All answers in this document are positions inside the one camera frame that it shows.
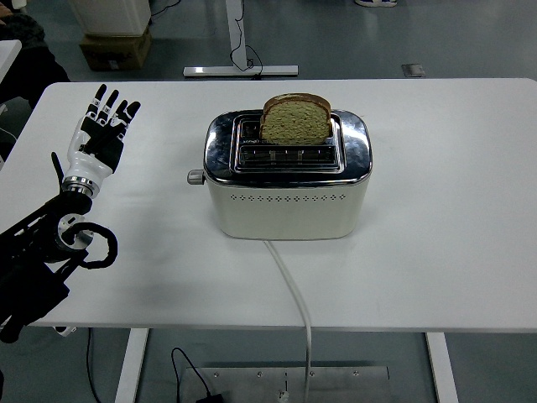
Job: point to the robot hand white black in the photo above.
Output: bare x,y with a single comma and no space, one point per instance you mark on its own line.
86,165

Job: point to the grey toaster lever knob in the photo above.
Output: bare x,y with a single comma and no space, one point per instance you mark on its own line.
195,177

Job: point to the white chrome toaster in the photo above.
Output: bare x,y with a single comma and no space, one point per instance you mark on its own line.
285,210

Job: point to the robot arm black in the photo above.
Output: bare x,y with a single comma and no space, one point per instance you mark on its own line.
29,268

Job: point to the person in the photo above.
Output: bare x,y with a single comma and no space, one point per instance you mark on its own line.
33,67

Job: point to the brown cardboard box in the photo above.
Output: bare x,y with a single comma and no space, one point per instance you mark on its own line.
115,52

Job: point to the white side table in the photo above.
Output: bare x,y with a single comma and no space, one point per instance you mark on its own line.
7,52

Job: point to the white box-shaped appliance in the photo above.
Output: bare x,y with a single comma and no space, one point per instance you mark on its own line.
111,17

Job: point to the small white device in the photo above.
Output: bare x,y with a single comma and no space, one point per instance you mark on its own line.
65,331

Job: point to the white background table leg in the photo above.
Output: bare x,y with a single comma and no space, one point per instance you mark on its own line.
235,70

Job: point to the brown bread slice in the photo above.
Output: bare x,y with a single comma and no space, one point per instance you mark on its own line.
293,124

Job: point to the black power adapter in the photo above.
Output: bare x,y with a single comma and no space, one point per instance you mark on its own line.
211,399

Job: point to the grey metal plate with screws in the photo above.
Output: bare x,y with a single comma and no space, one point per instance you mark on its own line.
335,384

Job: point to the grey floor socket plate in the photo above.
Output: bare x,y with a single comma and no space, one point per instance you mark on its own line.
413,70

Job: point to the white chair frame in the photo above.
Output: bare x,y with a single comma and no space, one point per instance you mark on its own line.
20,3

